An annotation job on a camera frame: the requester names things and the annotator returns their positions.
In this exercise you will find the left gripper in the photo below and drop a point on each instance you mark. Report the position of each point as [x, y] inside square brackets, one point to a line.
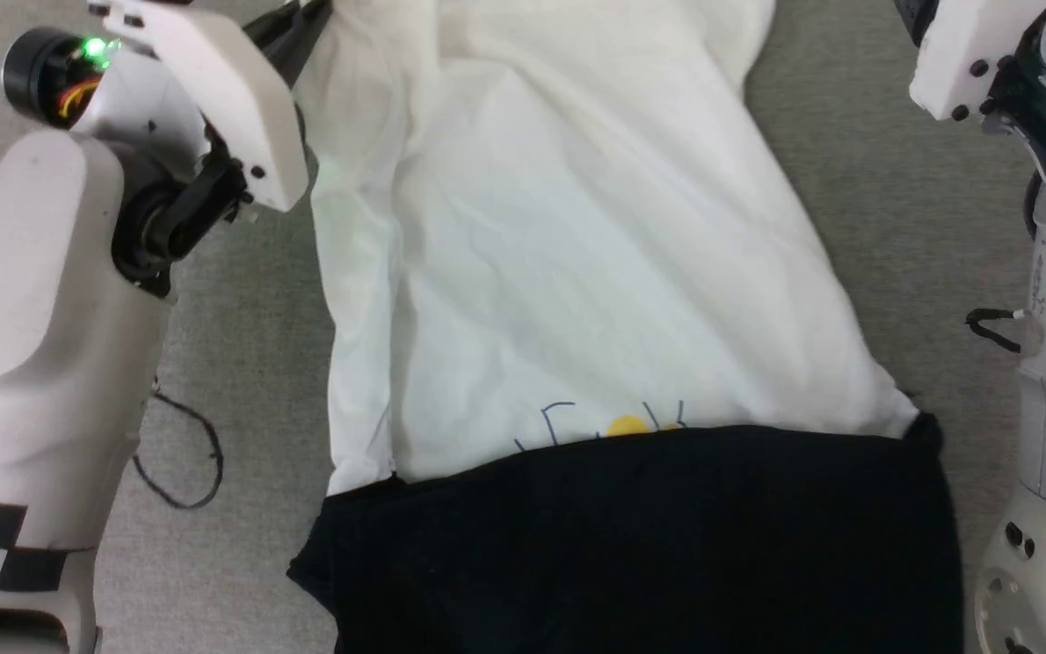
[223, 91]

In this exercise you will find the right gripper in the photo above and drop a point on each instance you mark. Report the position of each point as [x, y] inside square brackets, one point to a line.
[968, 54]

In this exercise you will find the white and black t-shirt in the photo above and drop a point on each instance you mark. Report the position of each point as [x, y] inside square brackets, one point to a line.
[577, 227]

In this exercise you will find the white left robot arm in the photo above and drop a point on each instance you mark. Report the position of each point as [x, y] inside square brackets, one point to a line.
[24, 318]

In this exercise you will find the black cloth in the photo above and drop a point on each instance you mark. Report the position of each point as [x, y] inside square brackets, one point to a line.
[895, 227]

